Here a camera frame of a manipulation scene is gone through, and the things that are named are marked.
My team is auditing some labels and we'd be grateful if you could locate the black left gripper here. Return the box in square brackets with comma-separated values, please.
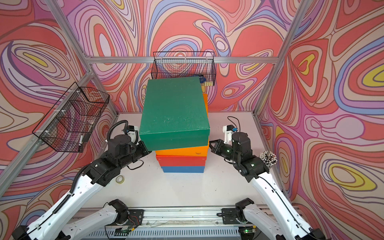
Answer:
[117, 138, 157, 171]

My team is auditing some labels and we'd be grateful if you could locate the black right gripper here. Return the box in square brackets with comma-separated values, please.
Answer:
[207, 139, 240, 163]

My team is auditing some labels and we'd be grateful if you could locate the orange shoebox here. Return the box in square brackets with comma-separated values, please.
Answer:
[155, 92, 210, 158]

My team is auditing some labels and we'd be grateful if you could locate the red shoebox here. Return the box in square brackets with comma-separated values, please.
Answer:
[156, 155, 207, 167]

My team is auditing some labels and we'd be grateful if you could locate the blue shoebox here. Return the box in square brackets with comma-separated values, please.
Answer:
[162, 166, 205, 174]

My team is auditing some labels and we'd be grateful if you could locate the green shoebox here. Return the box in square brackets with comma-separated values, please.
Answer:
[139, 77, 210, 151]

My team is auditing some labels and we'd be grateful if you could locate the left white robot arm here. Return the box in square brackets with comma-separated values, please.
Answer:
[12, 135, 150, 240]

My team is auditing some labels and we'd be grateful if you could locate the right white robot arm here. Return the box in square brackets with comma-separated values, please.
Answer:
[209, 132, 326, 240]

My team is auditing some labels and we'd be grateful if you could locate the tape roll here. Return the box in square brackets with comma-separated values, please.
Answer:
[116, 175, 125, 184]

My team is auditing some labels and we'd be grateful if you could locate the metal cup of pens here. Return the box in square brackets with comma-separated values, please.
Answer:
[260, 151, 278, 169]

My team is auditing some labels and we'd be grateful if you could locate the black marker in basket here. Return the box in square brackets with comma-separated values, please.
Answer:
[78, 135, 84, 152]

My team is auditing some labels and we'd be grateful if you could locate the yellow item in basket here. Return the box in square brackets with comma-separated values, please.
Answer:
[202, 82, 214, 93]

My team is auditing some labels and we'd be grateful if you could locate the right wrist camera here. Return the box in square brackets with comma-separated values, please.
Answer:
[223, 125, 238, 144]

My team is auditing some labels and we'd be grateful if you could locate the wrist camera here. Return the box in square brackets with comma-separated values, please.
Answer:
[223, 125, 238, 144]
[123, 125, 139, 144]

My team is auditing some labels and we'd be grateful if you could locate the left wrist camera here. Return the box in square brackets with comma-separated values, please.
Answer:
[123, 125, 139, 144]

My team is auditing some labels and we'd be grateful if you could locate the black wire basket left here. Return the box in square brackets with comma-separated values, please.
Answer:
[32, 83, 110, 153]

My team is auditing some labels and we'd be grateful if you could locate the black wire basket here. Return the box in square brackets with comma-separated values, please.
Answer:
[151, 51, 217, 85]
[32, 83, 110, 153]

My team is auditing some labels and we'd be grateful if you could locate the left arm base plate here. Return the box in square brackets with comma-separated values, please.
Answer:
[114, 209, 145, 227]

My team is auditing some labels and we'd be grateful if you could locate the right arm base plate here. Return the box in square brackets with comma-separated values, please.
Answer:
[217, 208, 252, 225]

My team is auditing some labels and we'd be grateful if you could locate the aluminium front rail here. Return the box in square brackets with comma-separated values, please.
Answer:
[50, 204, 313, 240]

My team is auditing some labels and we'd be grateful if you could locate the black wire basket back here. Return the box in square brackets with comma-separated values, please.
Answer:
[151, 51, 217, 85]

